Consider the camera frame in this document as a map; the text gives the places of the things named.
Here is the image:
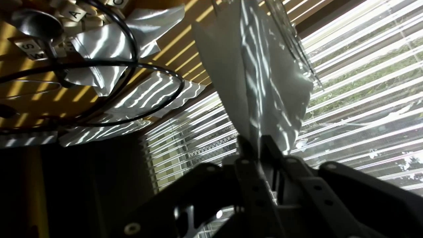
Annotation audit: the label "black looped cable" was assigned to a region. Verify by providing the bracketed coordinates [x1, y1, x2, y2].
[0, 0, 186, 130]

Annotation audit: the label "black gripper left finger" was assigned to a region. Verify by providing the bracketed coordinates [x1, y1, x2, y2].
[111, 134, 282, 238]

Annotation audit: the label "crumpled white plastic wrap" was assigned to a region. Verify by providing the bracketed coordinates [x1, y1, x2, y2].
[68, 4, 187, 97]

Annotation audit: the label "white flat sheet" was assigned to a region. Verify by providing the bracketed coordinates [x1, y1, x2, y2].
[56, 72, 208, 149]

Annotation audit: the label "white tissue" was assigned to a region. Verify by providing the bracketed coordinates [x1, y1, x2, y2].
[190, 0, 314, 155]

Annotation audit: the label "white window blinds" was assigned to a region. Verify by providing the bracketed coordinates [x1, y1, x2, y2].
[142, 0, 423, 197]

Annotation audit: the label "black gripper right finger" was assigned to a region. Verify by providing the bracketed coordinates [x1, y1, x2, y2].
[257, 134, 423, 238]

